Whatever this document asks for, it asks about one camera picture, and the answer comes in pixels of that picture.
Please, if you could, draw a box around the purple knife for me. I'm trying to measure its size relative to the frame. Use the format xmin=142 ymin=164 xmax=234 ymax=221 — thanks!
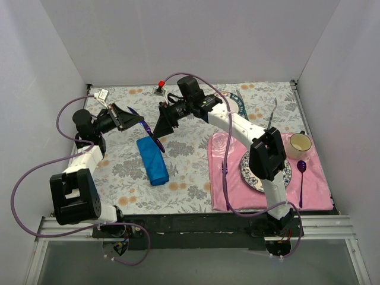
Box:
xmin=140 ymin=120 xmax=165 ymax=153

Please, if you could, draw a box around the blue satin napkin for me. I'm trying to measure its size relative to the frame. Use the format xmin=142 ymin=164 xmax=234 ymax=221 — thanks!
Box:
xmin=137 ymin=137 xmax=169 ymax=186

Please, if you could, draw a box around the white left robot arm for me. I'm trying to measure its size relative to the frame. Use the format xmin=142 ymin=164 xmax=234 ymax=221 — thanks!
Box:
xmin=50 ymin=103 xmax=144 ymax=238

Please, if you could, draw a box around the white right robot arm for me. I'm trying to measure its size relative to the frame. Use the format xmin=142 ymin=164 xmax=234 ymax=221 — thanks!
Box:
xmin=153 ymin=73 xmax=296 ymax=236

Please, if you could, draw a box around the floral tablecloth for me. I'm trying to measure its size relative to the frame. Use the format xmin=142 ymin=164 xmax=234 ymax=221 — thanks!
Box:
xmin=93 ymin=82 xmax=304 ymax=214

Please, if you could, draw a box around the white plate teal rim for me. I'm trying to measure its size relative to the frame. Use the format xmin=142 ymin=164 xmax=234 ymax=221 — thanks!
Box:
xmin=221 ymin=91 xmax=239 ymax=114

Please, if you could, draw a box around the purple metallic fork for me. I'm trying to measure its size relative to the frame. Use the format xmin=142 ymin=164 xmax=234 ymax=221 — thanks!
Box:
xmin=221 ymin=161 xmax=230 ymax=211

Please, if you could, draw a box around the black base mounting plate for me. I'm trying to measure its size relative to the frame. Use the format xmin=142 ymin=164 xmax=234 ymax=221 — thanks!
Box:
xmin=91 ymin=212 xmax=303 ymax=252

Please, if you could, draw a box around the blue floral dinner plate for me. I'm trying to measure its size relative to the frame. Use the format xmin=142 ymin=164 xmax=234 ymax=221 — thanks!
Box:
xmin=240 ymin=151 xmax=292 ymax=193

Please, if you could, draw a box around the cream ceramic mug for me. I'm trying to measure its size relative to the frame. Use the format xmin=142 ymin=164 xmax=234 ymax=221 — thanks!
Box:
xmin=286 ymin=131 xmax=312 ymax=160

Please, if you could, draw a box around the purple metallic spoon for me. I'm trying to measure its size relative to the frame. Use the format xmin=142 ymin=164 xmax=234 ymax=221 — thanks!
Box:
xmin=297 ymin=160 xmax=307 ymax=208

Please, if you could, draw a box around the pink floral placemat cloth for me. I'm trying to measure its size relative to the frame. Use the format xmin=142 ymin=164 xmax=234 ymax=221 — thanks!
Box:
xmin=208 ymin=132 xmax=334 ymax=211

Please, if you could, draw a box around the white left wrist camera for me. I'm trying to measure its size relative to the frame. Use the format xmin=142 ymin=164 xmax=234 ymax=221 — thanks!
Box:
xmin=94 ymin=89 xmax=109 ymax=109

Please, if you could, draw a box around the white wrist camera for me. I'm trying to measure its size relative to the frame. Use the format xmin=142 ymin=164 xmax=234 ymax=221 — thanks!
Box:
xmin=94 ymin=89 xmax=109 ymax=109
xmin=153 ymin=80 xmax=166 ymax=96

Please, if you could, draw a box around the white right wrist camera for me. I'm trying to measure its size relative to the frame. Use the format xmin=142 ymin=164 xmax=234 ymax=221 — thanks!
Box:
xmin=153 ymin=80 xmax=166 ymax=96

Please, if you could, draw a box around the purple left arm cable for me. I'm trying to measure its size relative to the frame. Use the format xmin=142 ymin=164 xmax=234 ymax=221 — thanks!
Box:
xmin=10 ymin=94 xmax=151 ymax=267

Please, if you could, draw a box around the teal handled knife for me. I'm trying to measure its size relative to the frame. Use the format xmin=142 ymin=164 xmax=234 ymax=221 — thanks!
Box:
xmin=235 ymin=89 xmax=249 ymax=120

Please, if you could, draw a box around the aluminium frame rail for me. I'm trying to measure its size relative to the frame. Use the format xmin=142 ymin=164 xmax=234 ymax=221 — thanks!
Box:
xmin=24 ymin=215 xmax=371 ymax=284

